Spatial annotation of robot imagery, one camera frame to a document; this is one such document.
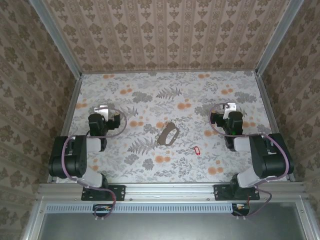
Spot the brown leather keyring strap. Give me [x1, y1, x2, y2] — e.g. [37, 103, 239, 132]
[156, 121, 180, 147]

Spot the black controller board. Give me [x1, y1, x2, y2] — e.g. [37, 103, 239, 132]
[231, 202, 251, 217]
[92, 203, 114, 218]

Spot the grey steel sheet panel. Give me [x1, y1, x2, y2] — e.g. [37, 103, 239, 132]
[37, 212, 310, 240]

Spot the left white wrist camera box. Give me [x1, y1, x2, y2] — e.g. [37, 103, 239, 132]
[94, 104, 110, 121]

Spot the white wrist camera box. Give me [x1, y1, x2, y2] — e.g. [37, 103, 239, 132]
[94, 104, 110, 121]
[222, 101, 237, 121]

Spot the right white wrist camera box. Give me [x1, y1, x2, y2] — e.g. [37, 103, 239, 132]
[222, 101, 237, 121]

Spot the aluminium table edge rail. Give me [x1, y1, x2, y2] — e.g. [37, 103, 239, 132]
[46, 73, 83, 184]
[254, 71, 296, 182]

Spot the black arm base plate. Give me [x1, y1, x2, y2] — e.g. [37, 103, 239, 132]
[213, 184, 261, 202]
[81, 184, 126, 202]

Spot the aluminium frame post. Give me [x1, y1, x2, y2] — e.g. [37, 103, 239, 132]
[28, 0, 84, 79]
[254, 0, 305, 76]

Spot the aluminium extrusion rail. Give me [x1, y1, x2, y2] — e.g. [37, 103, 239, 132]
[37, 182, 307, 201]

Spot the grey slotted cable duct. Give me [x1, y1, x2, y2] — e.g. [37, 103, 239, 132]
[45, 202, 232, 214]

